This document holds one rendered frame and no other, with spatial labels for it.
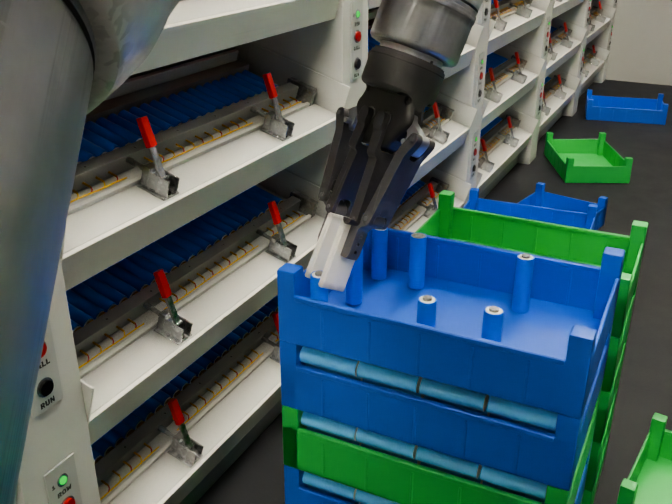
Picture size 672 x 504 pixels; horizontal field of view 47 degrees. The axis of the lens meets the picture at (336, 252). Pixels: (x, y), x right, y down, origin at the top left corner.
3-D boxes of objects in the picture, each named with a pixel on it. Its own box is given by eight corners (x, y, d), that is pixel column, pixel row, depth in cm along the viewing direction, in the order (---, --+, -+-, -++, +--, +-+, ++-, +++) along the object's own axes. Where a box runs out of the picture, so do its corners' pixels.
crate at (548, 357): (614, 316, 83) (625, 248, 79) (580, 420, 66) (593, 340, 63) (360, 263, 95) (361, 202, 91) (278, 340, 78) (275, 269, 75)
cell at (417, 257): (423, 240, 84) (420, 292, 87) (429, 234, 86) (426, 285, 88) (407, 237, 85) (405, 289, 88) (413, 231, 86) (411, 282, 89)
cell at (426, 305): (436, 353, 75) (439, 295, 72) (429, 363, 74) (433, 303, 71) (418, 349, 76) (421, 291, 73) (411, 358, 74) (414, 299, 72)
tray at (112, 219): (334, 141, 125) (358, 61, 118) (57, 296, 76) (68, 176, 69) (233, 92, 131) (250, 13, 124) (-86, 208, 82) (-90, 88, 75)
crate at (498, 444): (603, 378, 86) (614, 316, 83) (568, 492, 70) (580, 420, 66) (359, 320, 98) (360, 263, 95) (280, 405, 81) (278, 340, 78)
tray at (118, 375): (335, 248, 134) (357, 179, 126) (84, 451, 84) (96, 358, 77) (239, 198, 139) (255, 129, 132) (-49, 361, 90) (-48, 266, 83)
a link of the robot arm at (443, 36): (433, 10, 79) (412, 66, 80) (369, -25, 73) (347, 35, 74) (496, 21, 72) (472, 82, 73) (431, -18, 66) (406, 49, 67)
